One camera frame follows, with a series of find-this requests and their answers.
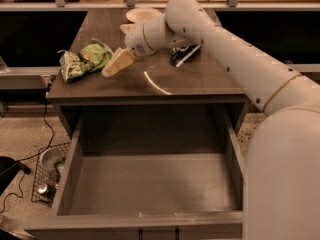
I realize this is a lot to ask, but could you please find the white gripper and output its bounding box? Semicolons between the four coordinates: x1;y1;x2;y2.
102;21;155;77

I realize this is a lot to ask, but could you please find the green jalapeno chip bag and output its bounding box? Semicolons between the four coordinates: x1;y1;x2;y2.
59;38;113;83

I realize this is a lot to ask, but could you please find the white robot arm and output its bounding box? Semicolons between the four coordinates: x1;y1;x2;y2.
102;0;320;240

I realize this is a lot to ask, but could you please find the dark blue chip bag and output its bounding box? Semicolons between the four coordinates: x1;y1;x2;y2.
170;44;200;67

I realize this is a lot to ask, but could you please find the grey cabinet with top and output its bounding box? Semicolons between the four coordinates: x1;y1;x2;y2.
46;8;249;138

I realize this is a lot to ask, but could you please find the open grey top drawer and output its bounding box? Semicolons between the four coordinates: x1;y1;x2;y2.
25;104;243;240

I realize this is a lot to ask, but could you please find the white ceramic bowl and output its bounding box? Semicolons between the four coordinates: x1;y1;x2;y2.
126;7;162;23

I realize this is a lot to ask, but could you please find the silver can in basket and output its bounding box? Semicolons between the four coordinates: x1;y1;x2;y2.
38;184;49;195

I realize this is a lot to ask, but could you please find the black wire basket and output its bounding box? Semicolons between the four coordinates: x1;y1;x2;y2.
31;142;70;207

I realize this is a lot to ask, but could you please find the black power cable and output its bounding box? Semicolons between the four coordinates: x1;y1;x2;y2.
0;82;56;214

